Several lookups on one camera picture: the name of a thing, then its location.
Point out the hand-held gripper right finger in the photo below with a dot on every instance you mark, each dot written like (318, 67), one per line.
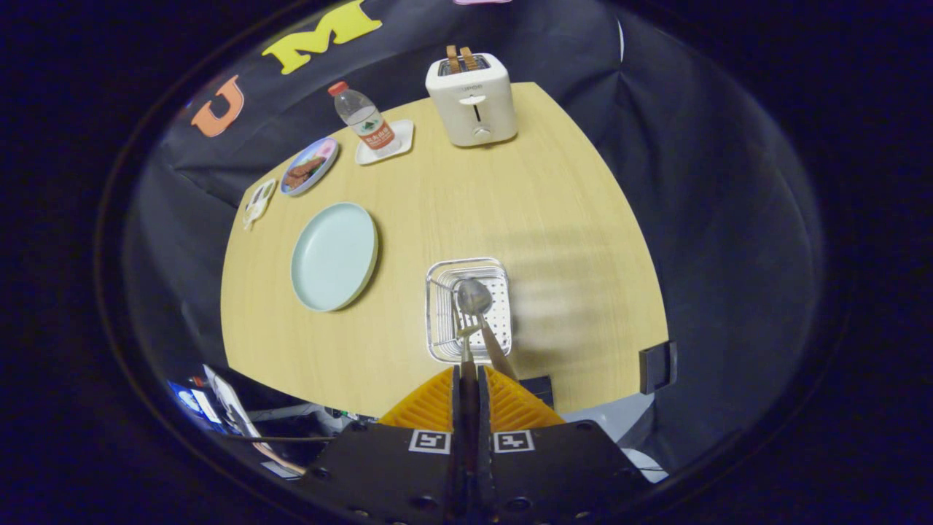
(561, 474)

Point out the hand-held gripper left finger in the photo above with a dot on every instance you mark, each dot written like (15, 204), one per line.
(379, 474)

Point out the black table clamp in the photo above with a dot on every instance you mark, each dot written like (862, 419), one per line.
(657, 368)
(538, 390)

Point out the metal drain basket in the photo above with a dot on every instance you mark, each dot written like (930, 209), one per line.
(441, 321)

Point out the light green round plate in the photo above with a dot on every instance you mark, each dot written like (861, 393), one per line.
(334, 257)

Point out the white divided sauce dish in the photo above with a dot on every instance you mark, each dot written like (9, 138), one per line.
(260, 204)

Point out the black backdrop cloth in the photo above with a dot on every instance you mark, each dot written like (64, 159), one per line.
(714, 219)

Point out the brown cooked meat pieces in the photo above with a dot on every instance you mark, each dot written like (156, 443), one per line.
(302, 173)

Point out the blue rimmed plate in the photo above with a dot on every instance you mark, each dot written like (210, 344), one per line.
(321, 153)

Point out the white square coaster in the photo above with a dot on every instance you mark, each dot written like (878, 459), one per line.
(403, 135)

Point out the clear water bottle red cap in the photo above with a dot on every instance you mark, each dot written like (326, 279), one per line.
(368, 124)

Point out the white toaster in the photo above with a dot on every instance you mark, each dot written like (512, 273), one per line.
(474, 102)

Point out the brown toast slice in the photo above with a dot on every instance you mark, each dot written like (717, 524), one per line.
(469, 58)
(453, 60)

